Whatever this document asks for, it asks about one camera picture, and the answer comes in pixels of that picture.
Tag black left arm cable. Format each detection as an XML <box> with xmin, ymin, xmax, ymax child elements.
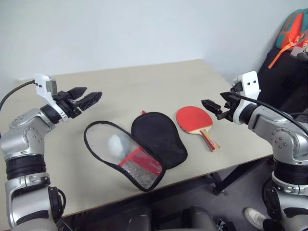
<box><xmin>0</xmin><ymin>80</ymin><xmax>37</xmax><ymax>112</ymax></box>

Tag red table tennis paddle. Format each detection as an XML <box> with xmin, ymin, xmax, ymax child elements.
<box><xmin>175</xmin><ymin>105</ymin><xmax>221</xmax><ymax>153</ymax></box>

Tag black table leg frame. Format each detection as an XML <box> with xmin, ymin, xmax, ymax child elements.
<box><xmin>208</xmin><ymin>157</ymin><xmax>275</xmax><ymax>196</ymax></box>

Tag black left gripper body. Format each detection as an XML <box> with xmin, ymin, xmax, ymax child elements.
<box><xmin>52</xmin><ymin>90</ymin><xmax>83</xmax><ymax>119</ymax></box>

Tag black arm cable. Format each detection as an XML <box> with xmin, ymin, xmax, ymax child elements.
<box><xmin>0</xmin><ymin>80</ymin><xmax>37</xmax><ymax>112</ymax></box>
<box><xmin>233</xmin><ymin>92</ymin><xmax>308</xmax><ymax>137</ymax></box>

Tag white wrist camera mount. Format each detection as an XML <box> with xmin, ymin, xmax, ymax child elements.
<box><xmin>231</xmin><ymin>70</ymin><xmax>262</xmax><ymax>125</ymax></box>
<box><xmin>34</xmin><ymin>74</ymin><xmax>70</xmax><ymax>121</ymax></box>

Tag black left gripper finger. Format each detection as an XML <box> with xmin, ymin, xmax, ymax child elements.
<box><xmin>78</xmin><ymin>91</ymin><xmax>103</xmax><ymax>112</ymax></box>
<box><xmin>68</xmin><ymin>87</ymin><xmax>88</xmax><ymax>100</ymax></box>

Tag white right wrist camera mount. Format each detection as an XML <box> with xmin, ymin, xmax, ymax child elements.
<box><xmin>231</xmin><ymin>70</ymin><xmax>262</xmax><ymax>125</ymax></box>

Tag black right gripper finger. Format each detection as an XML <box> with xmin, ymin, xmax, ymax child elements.
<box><xmin>219</xmin><ymin>91</ymin><xmax>235</xmax><ymax>102</ymax></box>
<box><xmin>201</xmin><ymin>99</ymin><xmax>222</xmax><ymax>115</ymax></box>

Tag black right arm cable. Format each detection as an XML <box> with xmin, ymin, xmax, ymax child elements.
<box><xmin>233</xmin><ymin>92</ymin><xmax>308</xmax><ymax>137</ymax></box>

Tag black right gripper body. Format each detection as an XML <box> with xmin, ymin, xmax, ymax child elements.
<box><xmin>216</xmin><ymin>94</ymin><xmax>241</xmax><ymax>122</ymax></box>

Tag black paddle case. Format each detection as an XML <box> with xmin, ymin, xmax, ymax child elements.
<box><xmin>83</xmin><ymin>110</ymin><xmax>189</xmax><ymax>193</ymax></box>

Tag dark grey rounded shape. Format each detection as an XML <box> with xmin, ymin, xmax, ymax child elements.
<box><xmin>184</xmin><ymin>205</ymin><xmax>218</xmax><ymax>231</ymax></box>
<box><xmin>123</xmin><ymin>206</ymin><xmax>155</xmax><ymax>231</ymax></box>

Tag white shoe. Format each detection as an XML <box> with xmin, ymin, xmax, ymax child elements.
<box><xmin>244</xmin><ymin>207</ymin><xmax>268</xmax><ymax>227</ymax></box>

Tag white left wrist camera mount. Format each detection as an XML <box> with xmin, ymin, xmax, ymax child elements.
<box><xmin>34</xmin><ymin>74</ymin><xmax>70</xmax><ymax>121</ymax></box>

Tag teal orange backpack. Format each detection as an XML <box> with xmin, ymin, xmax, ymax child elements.
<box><xmin>268</xmin><ymin>9</ymin><xmax>308</xmax><ymax>69</ymax></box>

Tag black chair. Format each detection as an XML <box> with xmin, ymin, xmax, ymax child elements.
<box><xmin>255</xmin><ymin>47</ymin><xmax>308</xmax><ymax>115</ymax></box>

